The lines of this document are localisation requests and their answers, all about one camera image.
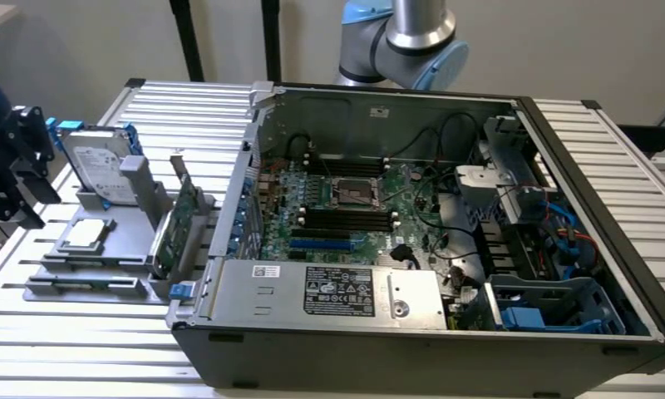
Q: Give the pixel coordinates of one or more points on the green graphics card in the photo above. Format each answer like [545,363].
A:
[177,224]

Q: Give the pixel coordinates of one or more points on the black table corner cap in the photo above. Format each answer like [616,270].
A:
[134,82]
[590,104]

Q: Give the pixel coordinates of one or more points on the blue expansion slot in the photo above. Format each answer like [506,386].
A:
[320,243]

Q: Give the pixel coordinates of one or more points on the black stand pole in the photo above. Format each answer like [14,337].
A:
[188,37]
[273,37]

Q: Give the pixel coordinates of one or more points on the metal disk bay cage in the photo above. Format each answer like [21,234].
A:
[509,145]

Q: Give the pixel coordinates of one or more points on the green motherboard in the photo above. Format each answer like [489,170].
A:
[409,232]

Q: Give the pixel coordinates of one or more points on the grey parts rack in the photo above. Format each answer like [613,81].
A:
[126,232]

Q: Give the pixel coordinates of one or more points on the CPU socket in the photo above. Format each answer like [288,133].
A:
[353,192]

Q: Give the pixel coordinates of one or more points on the silver power supply unit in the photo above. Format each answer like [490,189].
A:
[288,299]

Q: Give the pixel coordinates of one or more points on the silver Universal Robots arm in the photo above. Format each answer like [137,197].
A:
[421,25]

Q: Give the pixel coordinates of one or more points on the silver CPU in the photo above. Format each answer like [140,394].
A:
[86,232]

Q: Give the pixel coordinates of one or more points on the black open PC case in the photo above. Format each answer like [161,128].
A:
[365,357]

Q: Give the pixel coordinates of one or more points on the hard disk with blue rails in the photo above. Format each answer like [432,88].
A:
[96,166]

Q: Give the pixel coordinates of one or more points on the black RAM slot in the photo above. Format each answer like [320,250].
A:
[348,163]
[348,167]
[348,159]
[348,216]
[348,221]
[348,210]
[348,172]
[348,227]

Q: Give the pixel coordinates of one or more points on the blue plastic disk caddy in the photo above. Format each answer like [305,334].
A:
[554,291]

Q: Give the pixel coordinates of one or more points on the blue case latch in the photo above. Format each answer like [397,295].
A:
[180,291]

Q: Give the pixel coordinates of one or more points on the green RAM stick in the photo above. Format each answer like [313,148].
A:
[80,286]
[93,262]

